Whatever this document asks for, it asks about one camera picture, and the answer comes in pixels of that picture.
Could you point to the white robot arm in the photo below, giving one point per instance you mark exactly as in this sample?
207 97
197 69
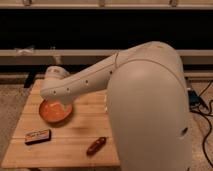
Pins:
147 104

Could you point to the white sponge with dark base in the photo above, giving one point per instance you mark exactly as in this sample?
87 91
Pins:
38 137

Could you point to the brown sausage-shaped object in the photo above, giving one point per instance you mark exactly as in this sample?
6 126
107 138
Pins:
96 146

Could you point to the wooden table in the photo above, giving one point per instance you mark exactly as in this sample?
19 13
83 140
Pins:
70 140

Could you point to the metal shelf rail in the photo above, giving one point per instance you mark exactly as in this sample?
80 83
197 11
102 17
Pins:
87 57

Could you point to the orange ceramic bowl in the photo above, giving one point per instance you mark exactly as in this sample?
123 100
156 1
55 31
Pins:
54 111

